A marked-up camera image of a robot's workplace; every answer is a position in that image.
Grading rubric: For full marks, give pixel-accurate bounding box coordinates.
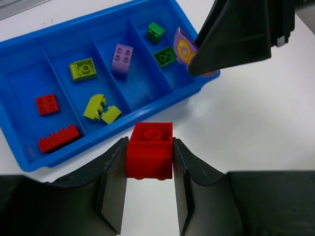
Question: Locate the lime green lego brick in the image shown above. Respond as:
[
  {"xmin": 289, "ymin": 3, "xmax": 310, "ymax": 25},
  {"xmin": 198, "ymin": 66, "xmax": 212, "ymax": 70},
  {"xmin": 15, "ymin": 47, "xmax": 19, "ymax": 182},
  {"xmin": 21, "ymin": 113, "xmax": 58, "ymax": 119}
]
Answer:
[{"xmin": 69, "ymin": 58, "xmax": 97, "ymax": 83}]

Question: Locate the purple butterfly lego piece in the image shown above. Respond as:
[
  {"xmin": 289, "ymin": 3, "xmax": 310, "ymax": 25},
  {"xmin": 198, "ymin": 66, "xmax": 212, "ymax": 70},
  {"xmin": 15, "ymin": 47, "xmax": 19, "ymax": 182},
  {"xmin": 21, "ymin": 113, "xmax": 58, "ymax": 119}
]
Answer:
[{"xmin": 173, "ymin": 27, "xmax": 219, "ymax": 77}]

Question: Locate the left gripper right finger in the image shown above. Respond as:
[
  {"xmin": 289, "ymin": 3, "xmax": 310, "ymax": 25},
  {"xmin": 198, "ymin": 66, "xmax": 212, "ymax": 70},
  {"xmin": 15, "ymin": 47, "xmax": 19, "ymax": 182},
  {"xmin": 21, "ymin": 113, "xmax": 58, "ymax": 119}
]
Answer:
[{"xmin": 173, "ymin": 139, "xmax": 315, "ymax": 236}]

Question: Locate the red long lego brick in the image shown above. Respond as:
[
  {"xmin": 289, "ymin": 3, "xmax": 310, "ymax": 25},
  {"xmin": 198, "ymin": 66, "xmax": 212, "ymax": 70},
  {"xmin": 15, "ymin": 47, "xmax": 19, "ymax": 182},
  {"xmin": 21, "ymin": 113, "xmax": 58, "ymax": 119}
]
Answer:
[{"xmin": 37, "ymin": 124, "xmax": 81, "ymax": 153}]

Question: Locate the red lime lego stack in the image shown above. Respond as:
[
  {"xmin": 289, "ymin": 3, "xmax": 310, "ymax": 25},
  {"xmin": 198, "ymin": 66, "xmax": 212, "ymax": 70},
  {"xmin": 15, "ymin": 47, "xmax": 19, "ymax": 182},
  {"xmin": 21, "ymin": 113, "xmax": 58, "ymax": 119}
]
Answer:
[{"xmin": 126, "ymin": 122, "xmax": 173, "ymax": 180}]

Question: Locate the dark green lego brick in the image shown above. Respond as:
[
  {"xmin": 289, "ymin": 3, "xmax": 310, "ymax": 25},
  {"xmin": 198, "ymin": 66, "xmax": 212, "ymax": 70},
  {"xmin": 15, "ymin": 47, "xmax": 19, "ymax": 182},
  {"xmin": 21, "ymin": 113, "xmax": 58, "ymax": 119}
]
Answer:
[{"xmin": 154, "ymin": 46, "xmax": 177, "ymax": 68}]

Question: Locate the lime curved lego brick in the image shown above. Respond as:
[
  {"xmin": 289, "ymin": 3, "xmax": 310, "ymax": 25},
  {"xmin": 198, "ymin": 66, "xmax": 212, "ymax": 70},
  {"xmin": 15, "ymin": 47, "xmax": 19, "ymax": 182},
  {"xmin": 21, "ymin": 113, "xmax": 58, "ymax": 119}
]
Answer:
[{"xmin": 83, "ymin": 94, "xmax": 107, "ymax": 121}]

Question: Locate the red small square lego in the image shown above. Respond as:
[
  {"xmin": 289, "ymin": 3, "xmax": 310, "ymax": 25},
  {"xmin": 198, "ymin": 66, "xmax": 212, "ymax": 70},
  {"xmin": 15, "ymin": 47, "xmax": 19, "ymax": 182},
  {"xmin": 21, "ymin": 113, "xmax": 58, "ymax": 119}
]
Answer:
[{"xmin": 35, "ymin": 94, "xmax": 60, "ymax": 116}]

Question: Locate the small green lego brick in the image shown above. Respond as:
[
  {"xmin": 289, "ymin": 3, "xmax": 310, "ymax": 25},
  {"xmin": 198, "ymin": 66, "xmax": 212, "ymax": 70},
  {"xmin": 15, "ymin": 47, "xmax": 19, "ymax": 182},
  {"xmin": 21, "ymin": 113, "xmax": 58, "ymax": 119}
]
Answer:
[{"xmin": 146, "ymin": 22, "xmax": 165, "ymax": 44}]

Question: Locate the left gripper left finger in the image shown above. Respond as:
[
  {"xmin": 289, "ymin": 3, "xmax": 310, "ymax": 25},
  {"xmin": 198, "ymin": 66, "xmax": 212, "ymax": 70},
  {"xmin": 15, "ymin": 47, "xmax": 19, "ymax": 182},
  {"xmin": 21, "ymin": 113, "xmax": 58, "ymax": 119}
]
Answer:
[{"xmin": 0, "ymin": 137, "xmax": 129, "ymax": 236}]

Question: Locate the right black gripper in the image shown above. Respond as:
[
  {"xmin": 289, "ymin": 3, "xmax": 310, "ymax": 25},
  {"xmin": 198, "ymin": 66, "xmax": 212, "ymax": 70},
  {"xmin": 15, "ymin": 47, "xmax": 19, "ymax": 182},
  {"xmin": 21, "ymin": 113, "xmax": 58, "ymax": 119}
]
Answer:
[{"xmin": 189, "ymin": 0, "xmax": 295, "ymax": 77}]

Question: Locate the blue divided plastic bin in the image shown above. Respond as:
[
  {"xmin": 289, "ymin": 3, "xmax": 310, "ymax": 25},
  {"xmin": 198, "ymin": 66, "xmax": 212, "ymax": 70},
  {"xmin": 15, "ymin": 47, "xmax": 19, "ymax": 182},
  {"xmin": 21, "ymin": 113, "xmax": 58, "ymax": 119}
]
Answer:
[{"xmin": 0, "ymin": 0, "xmax": 210, "ymax": 172}]

